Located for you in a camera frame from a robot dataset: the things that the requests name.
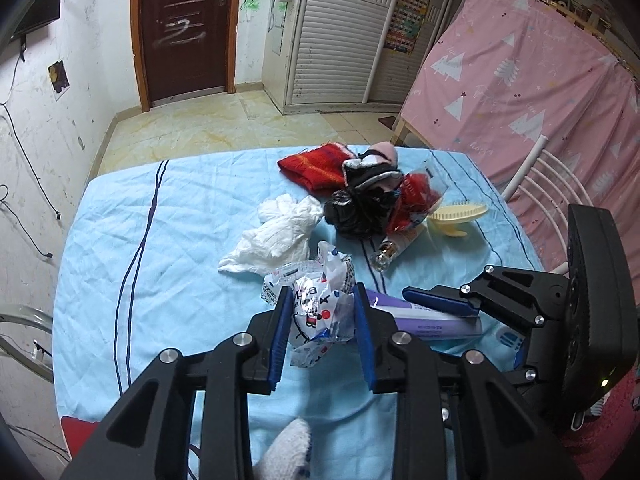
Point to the pink and black sock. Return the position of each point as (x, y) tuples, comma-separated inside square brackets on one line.
[(378, 158)]

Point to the red shiny snack wrapper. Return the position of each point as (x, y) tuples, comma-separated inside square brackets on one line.
[(418, 195)]

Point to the white metal chair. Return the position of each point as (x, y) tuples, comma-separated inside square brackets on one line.
[(550, 185)]

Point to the dark brown door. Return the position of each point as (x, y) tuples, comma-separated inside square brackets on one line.
[(183, 48)]

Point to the black wall television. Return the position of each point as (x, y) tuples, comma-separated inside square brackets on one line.
[(40, 14)]

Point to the light blue bed sheet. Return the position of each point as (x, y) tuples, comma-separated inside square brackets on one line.
[(139, 273)]

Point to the printed plastic wrapper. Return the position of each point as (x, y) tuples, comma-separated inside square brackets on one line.
[(323, 313)]

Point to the white orange cosmetic tube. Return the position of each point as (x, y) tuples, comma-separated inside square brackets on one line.
[(393, 246)]

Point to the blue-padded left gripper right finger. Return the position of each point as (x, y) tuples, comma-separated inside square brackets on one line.
[(455, 414)]

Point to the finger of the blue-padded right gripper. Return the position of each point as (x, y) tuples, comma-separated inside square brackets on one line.
[(442, 299)]

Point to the colourful wall chart poster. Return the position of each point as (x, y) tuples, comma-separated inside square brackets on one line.
[(405, 25)]

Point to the dark wall sticker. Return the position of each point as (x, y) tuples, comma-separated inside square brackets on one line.
[(58, 77)]

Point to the black knit sock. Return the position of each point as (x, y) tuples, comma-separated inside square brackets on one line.
[(362, 211)]

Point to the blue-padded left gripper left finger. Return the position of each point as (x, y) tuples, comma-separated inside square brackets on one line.
[(148, 432)]

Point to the white slatted wardrobe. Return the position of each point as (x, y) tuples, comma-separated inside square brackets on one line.
[(325, 56)]

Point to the yellow plastic comb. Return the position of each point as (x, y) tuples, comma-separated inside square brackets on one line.
[(449, 219)]

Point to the pink tree-print curtain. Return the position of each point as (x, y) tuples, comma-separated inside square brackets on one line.
[(506, 71)]

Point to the purple tube box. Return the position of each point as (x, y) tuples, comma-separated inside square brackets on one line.
[(424, 322)]

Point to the white crumpled tissue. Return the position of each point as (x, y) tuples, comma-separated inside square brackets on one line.
[(283, 236)]

